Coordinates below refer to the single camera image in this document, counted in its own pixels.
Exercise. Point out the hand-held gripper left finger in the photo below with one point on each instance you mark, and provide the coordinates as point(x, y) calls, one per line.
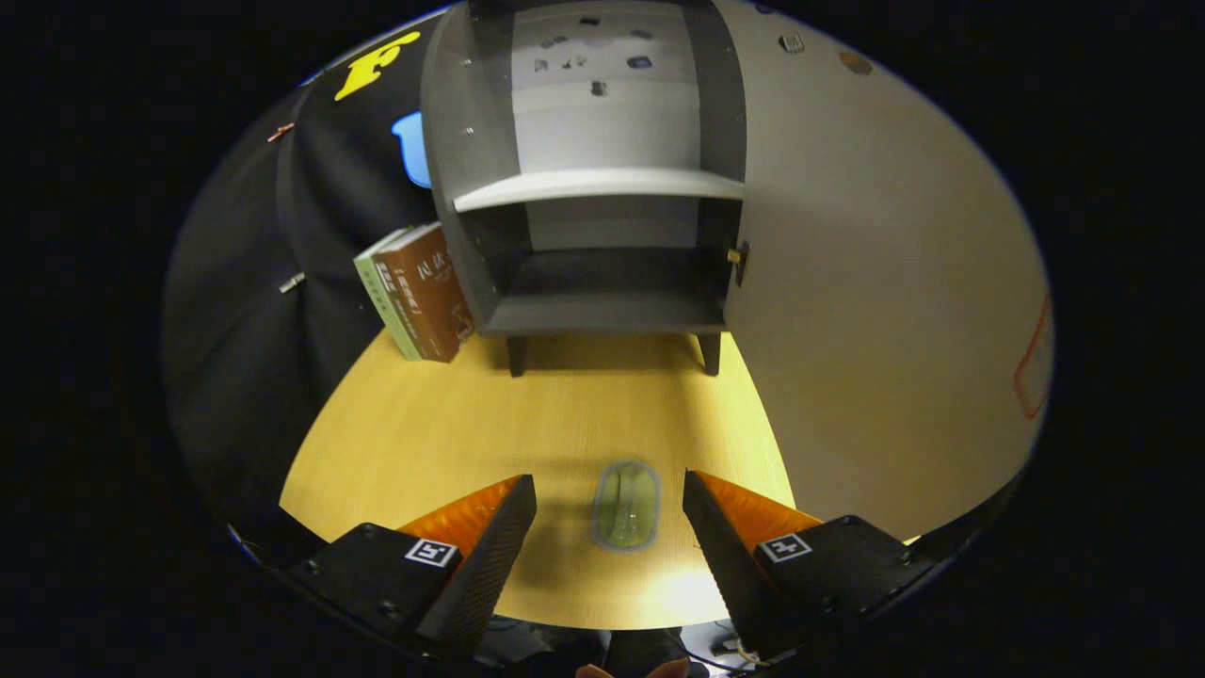
point(485, 565)

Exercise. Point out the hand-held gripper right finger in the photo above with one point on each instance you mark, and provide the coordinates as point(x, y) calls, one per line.
point(730, 570)

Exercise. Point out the green oval case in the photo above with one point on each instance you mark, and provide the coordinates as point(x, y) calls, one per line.
point(625, 504)

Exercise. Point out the beige cabinet door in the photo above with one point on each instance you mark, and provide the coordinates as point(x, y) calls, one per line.
point(875, 282)

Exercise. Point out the brown book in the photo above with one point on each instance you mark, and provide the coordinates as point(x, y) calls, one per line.
point(428, 292)

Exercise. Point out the grey cabinet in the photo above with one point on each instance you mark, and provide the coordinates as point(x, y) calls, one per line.
point(602, 311)

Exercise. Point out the white clip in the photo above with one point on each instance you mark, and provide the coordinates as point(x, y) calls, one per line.
point(292, 282)

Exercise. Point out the black backdrop cloth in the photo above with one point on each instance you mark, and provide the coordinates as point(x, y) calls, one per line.
point(245, 311)

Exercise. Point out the pink clip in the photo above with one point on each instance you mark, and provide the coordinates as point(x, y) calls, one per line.
point(280, 132)

